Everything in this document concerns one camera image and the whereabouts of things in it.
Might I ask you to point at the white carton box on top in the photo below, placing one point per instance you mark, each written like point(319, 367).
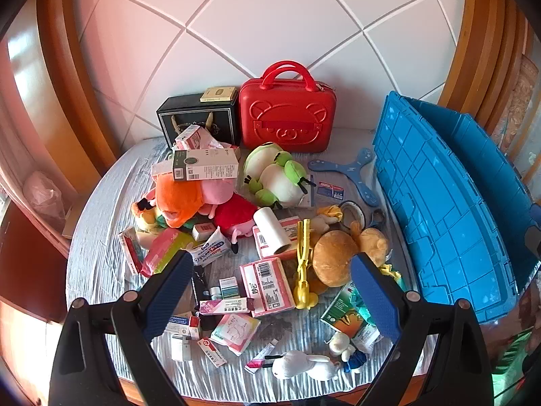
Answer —
point(207, 165)

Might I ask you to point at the small beige box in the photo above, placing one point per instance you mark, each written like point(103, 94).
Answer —
point(217, 94)

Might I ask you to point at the red white flat box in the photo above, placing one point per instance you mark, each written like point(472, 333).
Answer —
point(212, 351)

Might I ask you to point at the small red white box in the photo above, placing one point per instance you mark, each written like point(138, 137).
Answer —
point(203, 231)

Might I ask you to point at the clear blister package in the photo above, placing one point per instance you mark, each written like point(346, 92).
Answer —
point(307, 198)

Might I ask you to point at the blue red card pack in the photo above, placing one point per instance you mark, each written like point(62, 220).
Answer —
point(330, 190)

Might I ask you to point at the brown bear plush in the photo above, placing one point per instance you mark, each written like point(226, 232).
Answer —
point(336, 258)

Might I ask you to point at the pink pig plush red dress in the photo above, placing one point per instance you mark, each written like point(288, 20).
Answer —
point(236, 218)

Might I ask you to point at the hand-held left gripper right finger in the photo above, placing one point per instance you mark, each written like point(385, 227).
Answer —
point(376, 300)

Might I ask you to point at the pink tissue pack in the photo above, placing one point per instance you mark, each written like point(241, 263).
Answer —
point(219, 146)

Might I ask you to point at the grey metal clip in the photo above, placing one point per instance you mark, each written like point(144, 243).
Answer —
point(377, 219)

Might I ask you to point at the pink white tube box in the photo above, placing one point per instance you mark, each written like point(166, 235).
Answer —
point(262, 355)

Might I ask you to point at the white lint roller refill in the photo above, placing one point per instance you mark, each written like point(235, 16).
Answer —
point(272, 230)

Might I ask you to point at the blue boomerang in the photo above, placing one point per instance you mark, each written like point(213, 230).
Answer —
point(359, 169)

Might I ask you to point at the small white green box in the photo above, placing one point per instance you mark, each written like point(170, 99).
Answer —
point(229, 288)

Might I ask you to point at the white wipes packet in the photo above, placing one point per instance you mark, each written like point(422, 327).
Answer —
point(365, 338)

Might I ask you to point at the yellow plastic clip toy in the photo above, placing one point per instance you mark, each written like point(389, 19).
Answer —
point(304, 262)

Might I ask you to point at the pink purple box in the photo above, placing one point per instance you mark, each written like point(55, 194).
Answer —
point(226, 305)

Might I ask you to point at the pink box pack barcode label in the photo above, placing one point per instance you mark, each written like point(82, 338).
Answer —
point(292, 225)

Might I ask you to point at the white upright box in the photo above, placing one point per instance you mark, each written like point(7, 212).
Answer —
point(181, 346)

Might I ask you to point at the orange plush toy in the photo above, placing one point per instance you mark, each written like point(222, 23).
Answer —
point(177, 203)

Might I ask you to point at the black flat item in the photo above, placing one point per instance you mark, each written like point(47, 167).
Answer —
point(200, 283)

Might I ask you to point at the pink green pack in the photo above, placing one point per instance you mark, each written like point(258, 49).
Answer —
point(162, 251)

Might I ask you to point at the red bear suitcase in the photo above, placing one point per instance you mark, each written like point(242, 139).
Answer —
point(287, 118)

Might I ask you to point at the small yellow white plush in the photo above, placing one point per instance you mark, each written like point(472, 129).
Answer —
point(327, 218)

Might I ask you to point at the green frog plush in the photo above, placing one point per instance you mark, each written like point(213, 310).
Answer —
point(277, 177)

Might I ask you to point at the pink barcode box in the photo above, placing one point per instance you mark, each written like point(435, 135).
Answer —
point(268, 289)

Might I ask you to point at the white rabbit plush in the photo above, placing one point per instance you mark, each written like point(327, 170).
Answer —
point(296, 363)

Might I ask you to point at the yellow pink plush toy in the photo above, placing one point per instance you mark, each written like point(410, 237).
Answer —
point(148, 218)

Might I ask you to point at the pink plastic bag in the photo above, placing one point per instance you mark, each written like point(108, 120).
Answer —
point(44, 198)

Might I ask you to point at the small pink white box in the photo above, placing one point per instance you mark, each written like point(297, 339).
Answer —
point(189, 137)

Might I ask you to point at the pink white square box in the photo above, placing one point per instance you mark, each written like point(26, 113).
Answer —
point(234, 332)

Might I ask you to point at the green wet wipes pack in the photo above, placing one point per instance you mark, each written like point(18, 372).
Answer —
point(359, 300)

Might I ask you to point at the white duck plush blue outfit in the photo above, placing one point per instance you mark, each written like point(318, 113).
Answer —
point(342, 344)

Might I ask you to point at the black gift box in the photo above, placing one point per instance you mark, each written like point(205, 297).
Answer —
point(190, 120)

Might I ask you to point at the red white long box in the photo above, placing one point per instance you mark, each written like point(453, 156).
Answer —
point(131, 249)

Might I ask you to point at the green orange box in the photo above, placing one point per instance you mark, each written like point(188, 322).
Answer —
point(342, 317)

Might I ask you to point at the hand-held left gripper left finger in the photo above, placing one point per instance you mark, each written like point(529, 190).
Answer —
point(167, 300)

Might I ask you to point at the blue plastic crate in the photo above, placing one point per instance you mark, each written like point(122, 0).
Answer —
point(439, 203)

